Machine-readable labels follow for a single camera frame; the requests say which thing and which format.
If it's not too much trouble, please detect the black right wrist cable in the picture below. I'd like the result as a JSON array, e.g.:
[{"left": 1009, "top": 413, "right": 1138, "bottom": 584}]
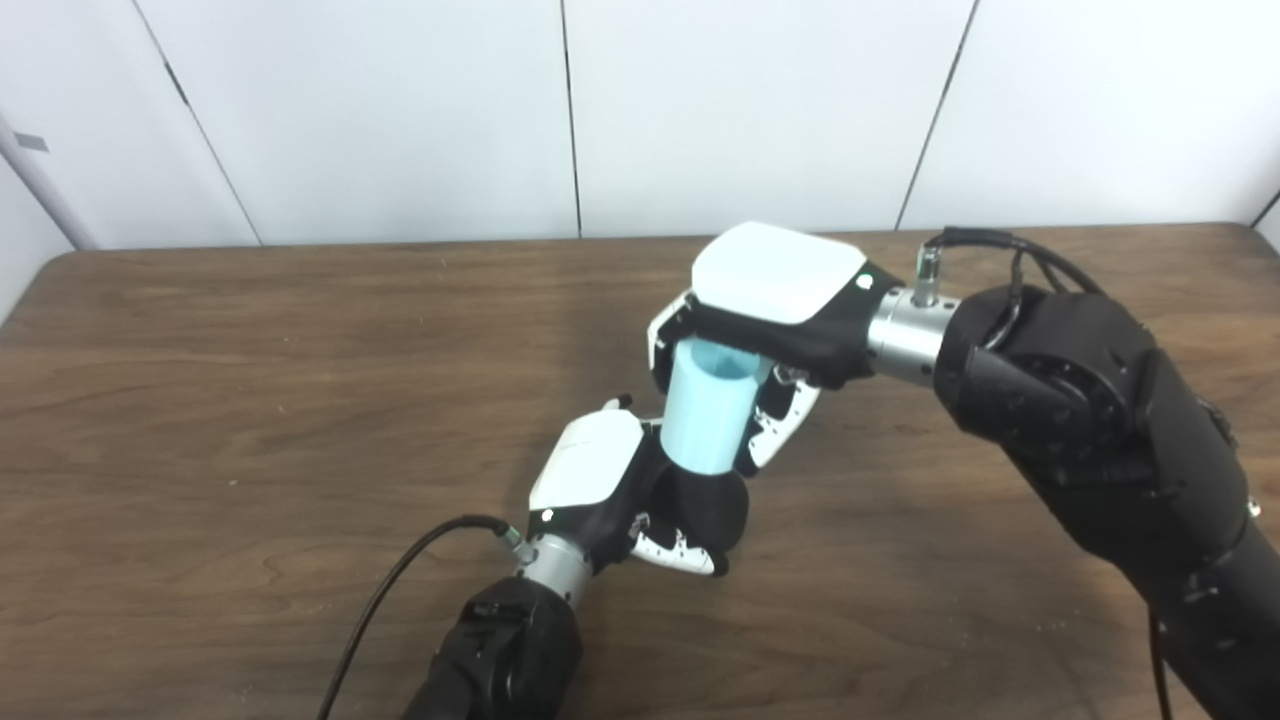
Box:
[{"left": 915, "top": 226, "right": 1171, "bottom": 720}]

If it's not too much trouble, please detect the black flared nozzle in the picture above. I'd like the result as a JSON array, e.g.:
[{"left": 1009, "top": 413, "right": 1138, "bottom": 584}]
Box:
[{"left": 655, "top": 462, "right": 751, "bottom": 556}]

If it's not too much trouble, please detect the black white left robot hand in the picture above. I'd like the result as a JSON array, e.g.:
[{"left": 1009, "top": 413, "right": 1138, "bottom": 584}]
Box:
[{"left": 527, "top": 396, "right": 731, "bottom": 579}]

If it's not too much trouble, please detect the white corner post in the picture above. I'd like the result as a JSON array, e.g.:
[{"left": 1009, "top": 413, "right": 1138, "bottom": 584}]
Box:
[{"left": 0, "top": 110, "right": 101, "bottom": 251}]

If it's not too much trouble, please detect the light-blue hose piece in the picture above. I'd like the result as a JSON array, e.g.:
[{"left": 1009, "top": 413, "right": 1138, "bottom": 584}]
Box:
[{"left": 660, "top": 338, "right": 773, "bottom": 473}]

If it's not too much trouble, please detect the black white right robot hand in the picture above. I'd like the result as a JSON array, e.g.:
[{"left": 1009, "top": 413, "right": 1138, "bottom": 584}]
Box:
[{"left": 647, "top": 222, "right": 906, "bottom": 476}]

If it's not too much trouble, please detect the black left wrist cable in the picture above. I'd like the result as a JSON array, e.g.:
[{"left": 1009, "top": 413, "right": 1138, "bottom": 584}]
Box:
[{"left": 318, "top": 515, "right": 536, "bottom": 720}]

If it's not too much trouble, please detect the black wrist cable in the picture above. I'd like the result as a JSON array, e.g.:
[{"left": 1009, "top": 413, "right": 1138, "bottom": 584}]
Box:
[
  {"left": 915, "top": 226, "right": 1171, "bottom": 720},
  {"left": 318, "top": 515, "right": 536, "bottom": 720}
]

